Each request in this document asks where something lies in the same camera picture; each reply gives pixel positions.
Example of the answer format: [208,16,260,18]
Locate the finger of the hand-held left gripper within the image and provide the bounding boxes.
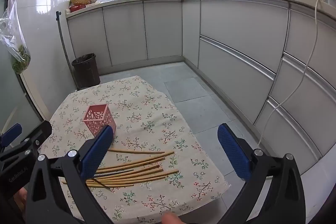
[0,123,23,148]
[10,120,52,160]

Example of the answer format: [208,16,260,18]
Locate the bunch of wooden chopsticks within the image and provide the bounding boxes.
[62,148,179,189]

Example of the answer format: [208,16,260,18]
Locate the plastic bag with greens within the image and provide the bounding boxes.
[0,0,31,75]

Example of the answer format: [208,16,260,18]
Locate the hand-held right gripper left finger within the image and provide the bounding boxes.
[25,124,117,224]

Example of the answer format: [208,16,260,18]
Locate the white power cable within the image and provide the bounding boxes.
[259,0,326,147]

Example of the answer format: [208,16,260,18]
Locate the dark trash bin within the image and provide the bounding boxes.
[71,53,101,90]

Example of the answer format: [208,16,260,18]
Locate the black chopstick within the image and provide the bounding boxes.
[91,177,111,190]
[93,170,135,178]

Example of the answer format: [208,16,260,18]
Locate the white kitchen cabinets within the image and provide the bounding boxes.
[66,0,336,180]

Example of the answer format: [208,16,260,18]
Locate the pink perforated utensil holder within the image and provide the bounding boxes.
[82,104,116,138]

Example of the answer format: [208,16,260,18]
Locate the black pole with clamp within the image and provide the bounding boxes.
[56,11,78,90]

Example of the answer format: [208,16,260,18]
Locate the person's right hand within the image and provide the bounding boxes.
[161,212,181,224]

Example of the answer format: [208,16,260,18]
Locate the floral tablecloth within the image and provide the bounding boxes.
[39,76,231,224]

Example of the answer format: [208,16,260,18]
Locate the person's left hand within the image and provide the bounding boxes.
[13,187,27,214]

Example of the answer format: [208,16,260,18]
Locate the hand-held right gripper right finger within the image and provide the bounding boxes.
[217,123,306,224]

